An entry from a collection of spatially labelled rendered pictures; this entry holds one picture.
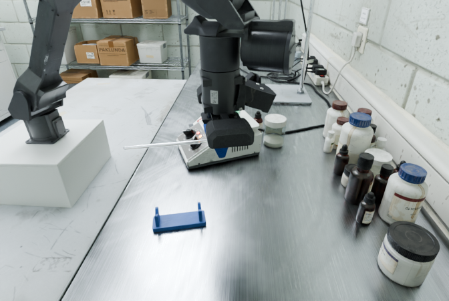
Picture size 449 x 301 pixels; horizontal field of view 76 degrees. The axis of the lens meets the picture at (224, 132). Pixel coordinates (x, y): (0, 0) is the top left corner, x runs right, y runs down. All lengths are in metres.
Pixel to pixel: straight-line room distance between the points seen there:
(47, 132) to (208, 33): 0.44
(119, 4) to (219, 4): 2.65
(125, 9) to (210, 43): 2.61
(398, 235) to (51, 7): 0.64
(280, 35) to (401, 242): 0.35
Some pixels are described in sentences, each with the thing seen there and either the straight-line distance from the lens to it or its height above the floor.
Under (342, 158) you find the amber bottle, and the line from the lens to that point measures 0.72.
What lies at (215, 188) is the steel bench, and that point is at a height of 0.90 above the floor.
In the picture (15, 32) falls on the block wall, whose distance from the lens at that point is 4.04.
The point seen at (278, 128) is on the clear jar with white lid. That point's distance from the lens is 0.78.
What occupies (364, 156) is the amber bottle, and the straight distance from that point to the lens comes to 0.62.
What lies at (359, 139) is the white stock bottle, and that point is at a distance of 0.73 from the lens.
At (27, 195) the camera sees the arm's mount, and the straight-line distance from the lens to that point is 0.71.
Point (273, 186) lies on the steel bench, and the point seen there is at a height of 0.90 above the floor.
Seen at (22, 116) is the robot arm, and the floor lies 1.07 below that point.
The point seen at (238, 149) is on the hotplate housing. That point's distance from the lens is 0.72.
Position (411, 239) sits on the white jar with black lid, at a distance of 0.53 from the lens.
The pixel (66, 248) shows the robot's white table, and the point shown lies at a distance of 0.60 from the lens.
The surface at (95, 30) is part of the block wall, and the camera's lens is 3.55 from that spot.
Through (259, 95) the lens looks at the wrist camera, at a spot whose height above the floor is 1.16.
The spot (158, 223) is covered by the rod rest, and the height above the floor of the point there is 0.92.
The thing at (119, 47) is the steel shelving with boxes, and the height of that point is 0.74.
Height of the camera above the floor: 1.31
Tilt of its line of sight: 28 degrees down
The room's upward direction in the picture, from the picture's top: straight up
